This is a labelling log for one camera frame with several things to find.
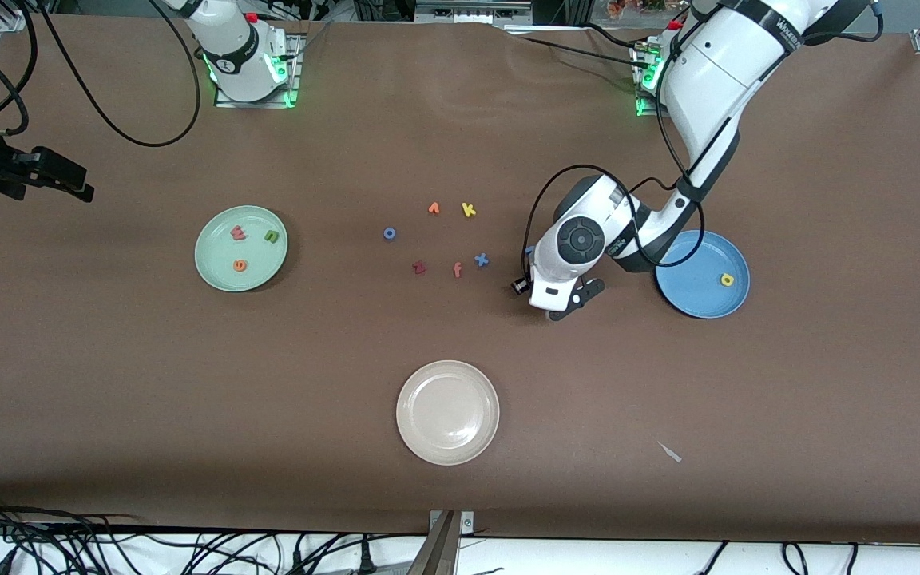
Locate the pink foam letter w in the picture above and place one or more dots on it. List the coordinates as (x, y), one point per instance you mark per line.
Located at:
(238, 234)

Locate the yellow foam letter d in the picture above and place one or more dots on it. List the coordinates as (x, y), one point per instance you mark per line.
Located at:
(723, 280)

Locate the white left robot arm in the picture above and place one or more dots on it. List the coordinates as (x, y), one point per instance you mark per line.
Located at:
(707, 80)

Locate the yellow foam letter k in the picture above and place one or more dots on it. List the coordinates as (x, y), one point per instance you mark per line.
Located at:
(468, 210)

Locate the beige plate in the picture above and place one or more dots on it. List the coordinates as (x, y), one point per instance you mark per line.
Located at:
(448, 411)

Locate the light green plate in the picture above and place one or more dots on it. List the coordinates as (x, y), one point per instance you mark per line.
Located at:
(216, 255)

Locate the blue plate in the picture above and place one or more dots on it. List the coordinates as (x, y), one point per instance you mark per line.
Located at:
(707, 299)

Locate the small white paper scrap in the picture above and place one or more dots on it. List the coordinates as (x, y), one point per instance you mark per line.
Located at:
(670, 452)

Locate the brown table cover sheet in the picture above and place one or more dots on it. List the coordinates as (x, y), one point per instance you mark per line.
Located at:
(188, 383)

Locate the orange artificial flowers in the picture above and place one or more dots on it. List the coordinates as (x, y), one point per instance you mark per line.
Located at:
(636, 6)

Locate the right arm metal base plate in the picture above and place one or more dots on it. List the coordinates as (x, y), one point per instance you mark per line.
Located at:
(252, 104)

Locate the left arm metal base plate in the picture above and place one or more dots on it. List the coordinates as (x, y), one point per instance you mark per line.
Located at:
(645, 54)

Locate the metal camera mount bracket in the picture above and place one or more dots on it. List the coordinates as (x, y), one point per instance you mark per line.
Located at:
(440, 551)

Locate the grey metal equipment frame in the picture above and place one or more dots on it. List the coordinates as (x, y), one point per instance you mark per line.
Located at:
(468, 9)

